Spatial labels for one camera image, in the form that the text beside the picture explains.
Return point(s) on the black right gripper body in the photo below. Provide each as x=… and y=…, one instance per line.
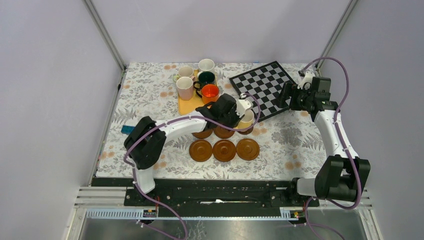
x=299, y=97

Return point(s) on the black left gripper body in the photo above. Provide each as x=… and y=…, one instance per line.
x=231, y=119

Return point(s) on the brown coaster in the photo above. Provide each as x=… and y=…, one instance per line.
x=203, y=134
x=200, y=150
x=247, y=149
x=224, y=150
x=223, y=133

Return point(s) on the orange cup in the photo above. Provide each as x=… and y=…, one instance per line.
x=209, y=93

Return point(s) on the cream yellow mug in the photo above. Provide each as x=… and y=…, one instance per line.
x=247, y=120

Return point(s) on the dark walnut wooden coaster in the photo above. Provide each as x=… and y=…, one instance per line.
x=246, y=132

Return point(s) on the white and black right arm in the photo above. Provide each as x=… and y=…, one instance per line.
x=344, y=174

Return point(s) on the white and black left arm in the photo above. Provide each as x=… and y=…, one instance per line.
x=146, y=141

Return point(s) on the dark green mug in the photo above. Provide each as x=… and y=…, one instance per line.
x=204, y=78

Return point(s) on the yellow plastic tray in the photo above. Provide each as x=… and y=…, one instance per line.
x=187, y=106

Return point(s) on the pink mug front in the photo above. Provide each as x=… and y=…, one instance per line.
x=185, y=88

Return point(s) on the pink mug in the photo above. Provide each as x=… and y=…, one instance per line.
x=185, y=88
x=185, y=71

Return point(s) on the white mug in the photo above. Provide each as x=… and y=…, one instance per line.
x=206, y=65

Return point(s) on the black and white chessboard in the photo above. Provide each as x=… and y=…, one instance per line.
x=265, y=84

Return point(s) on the pink mug back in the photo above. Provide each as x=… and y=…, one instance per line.
x=185, y=71

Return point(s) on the floral patterned tablecloth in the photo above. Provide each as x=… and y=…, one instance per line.
x=290, y=143

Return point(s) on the blue building block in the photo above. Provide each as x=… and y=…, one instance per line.
x=127, y=129

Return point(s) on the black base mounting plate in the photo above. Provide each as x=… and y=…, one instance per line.
x=212, y=198

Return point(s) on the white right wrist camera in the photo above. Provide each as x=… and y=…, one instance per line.
x=306, y=81

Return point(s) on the aluminium frame rail right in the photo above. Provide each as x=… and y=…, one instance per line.
x=339, y=27

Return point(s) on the aluminium frame rail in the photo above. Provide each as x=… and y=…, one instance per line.
x=339, y=27
x=104, y=33

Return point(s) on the aluminium frame rail left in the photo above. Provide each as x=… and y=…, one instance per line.
x=104, y=33

